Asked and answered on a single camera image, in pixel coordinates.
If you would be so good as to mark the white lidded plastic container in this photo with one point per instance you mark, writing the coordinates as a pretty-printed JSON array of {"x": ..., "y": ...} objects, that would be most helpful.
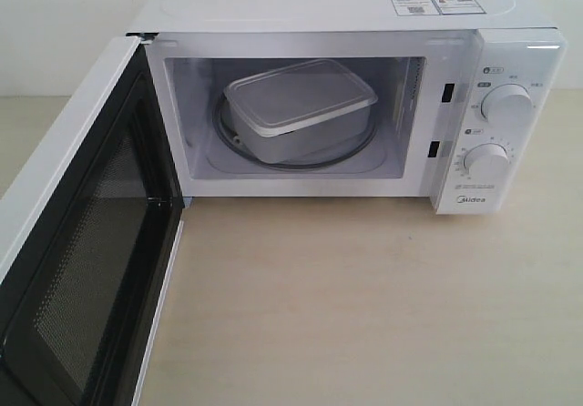
[{"x": 293, "y": 111}]

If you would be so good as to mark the white microwave door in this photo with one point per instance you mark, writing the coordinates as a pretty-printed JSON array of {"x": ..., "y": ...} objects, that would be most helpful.
[{"x": 89, "y": 231}]

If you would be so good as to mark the glass microwave turntable plate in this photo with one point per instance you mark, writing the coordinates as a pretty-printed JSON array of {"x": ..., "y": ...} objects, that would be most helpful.
[{"x": 224, "y": 128}]

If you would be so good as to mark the white Midea microwave oven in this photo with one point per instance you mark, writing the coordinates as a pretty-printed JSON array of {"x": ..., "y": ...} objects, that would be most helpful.
[{"x": 430, "y": 73}]

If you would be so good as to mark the lower white timer knob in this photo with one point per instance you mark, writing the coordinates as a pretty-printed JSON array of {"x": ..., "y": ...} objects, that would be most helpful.
[{"x": 486, "y": 160}]

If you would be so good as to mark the warning label sticker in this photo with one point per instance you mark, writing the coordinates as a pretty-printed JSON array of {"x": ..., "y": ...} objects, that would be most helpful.
[{"x": 437, "y": 7}]

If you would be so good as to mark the upper white power knob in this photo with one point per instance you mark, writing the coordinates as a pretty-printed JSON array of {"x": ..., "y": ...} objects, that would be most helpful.
[{"x": 507, "y": 105}]

